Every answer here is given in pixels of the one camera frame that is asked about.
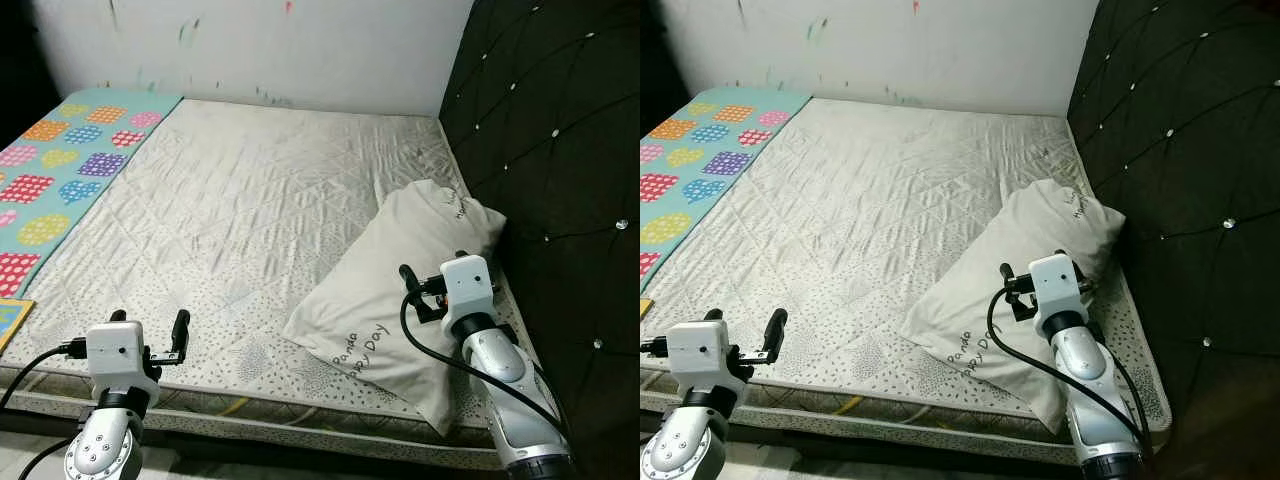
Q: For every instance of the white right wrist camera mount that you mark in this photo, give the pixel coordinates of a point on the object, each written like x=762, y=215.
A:
x=1057, y=290
x=468, y=290

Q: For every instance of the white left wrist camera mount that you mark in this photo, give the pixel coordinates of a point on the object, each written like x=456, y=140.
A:
x=115, y=350
x=700, y=350

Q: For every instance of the dark bed frame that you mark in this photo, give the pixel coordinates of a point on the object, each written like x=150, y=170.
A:
x=900, y=450
x=250, y=452

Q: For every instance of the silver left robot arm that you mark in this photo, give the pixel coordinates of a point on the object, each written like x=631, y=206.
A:
x=690, y=445
x=105, y=445

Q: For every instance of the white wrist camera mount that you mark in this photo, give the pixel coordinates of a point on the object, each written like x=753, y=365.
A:
x=1057, y=290
x=468, y=290
x=115, y=350
x=700, y=350

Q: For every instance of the white quilted mattress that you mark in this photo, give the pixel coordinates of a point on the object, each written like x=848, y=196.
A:
x=870, y=220
x=250, y=220

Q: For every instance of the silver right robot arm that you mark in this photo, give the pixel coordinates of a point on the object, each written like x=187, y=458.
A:
x=1090, y=380
x=505, y=385

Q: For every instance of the black tufted headboard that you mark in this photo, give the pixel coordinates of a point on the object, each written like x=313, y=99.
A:
x=1190, y=120
x=560, y=120

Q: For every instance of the teal blanket with colourful shapes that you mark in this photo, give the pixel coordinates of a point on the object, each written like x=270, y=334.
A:
x=700, y=160
x=70, y=170

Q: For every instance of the white pillow with black lettering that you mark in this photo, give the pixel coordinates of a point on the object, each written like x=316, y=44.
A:
x=1010, y=260
x=400, y=270

